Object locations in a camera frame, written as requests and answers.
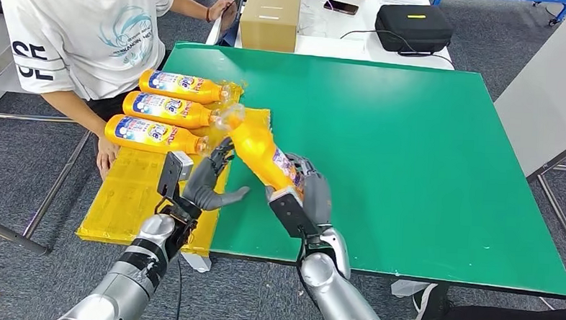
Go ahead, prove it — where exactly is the grey table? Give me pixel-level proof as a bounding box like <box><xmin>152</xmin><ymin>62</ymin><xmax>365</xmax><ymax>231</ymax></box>
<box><xmin>488</xmin><ymin>4</ymin><xmax>566</xmax><ymax>267</ymax></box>

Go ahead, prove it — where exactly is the white table leg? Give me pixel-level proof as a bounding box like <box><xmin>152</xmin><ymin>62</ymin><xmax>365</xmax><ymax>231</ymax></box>
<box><xmin>180</xmin><ymin>252</ymin><xmax>212</xmax><ymax>275</ymax></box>
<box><xmin>390</xmin><ymin>280</ymin><xmax>429</xmax><ymax>299</ymax></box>

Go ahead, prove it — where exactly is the brown cardboard box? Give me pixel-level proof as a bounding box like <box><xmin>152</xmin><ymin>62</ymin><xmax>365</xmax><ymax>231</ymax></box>
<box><xmin>239</xmin><ymin>0</ymin><xmax>302</xmax><ymax>54</ymax></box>

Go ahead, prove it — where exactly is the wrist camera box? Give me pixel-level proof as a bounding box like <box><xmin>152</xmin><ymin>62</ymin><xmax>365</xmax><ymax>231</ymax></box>
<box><xmin>156</xmin><ymin>149</ymin><xmax>194</xmax><ymax>202</ymax></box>
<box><xmin>266</xmin><ymin>185</ymin><xmax>322</xmax><ymax>240</ymax></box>

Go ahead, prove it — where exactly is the dark tablet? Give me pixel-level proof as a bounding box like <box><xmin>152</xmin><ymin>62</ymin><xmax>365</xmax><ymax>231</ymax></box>
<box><xmin>217</xmin><ymin>0</ymin><xmax>251</xmax><ymax>48</ymax></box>

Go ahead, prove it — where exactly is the yellow taped mat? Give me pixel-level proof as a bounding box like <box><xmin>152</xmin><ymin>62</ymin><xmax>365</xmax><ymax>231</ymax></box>
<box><xmin>74</xmin><ymin>76</ymin><xmax>273</xmax><ymax>260</ymax></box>

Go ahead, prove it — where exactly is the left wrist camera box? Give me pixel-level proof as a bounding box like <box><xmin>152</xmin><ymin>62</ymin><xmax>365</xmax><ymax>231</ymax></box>
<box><xmin>156</xmin><ymin>149</ymin><xmax>194</xmax><ymax>202</ymax></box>

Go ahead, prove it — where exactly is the orange detergent bottle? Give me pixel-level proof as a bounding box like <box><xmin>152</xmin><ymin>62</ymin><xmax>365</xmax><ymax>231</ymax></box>
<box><xmin>213</xmin><ymin>103</ymin><xmax>310</xmax><ymax>199</ymax></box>
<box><xmin>103</xmin><ymin>113</ymin><xmax>214</xmax><ymax>157</ymax></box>
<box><xmin>121</xmin><ymin>90</ymin><xmax>220</xmax><ymax>130</ymax></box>
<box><xmin>138</xmin><ymin>68</ymin><xmax>235</xmax><ymax>107</ymax></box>

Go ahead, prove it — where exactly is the person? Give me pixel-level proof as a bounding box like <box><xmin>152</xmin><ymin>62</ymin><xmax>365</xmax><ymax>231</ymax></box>
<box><xmin>0</xmin><ymin>0</ymin><xmax>243</xmax><ymax>187</ymax></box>

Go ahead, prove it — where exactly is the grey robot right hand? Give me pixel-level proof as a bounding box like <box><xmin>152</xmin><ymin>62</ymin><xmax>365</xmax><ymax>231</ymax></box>
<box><xmin>282</xmin><ymin>152</ymin><xmax>335</xmax><ymax>229</ymax></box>

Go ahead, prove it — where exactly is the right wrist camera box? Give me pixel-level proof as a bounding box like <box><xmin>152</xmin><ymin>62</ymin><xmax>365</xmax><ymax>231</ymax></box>
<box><xmin>266</xmin><ymin>185</ymin><xmax>322</xmax><ymax>240</ymax></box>

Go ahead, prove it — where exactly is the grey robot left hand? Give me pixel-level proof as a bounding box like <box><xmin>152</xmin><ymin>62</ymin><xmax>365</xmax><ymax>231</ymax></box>
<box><xmin>181</xmin><ymin>135</ymin><xmax>253</xmax><ymax>214</ymax></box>

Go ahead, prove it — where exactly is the black cable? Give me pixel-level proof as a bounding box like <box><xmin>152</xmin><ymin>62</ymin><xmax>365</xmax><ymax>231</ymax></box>
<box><xmin>338</xmin><ymin>27</ymin><xmax>457</xmax><ymax>70</ymax></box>

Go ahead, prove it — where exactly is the black smartphone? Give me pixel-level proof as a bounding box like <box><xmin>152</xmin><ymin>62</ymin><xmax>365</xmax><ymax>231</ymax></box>
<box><xmin>323</xmin><ymin>0</ymin><xmax>360</xmax><ymax>16</ymax></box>

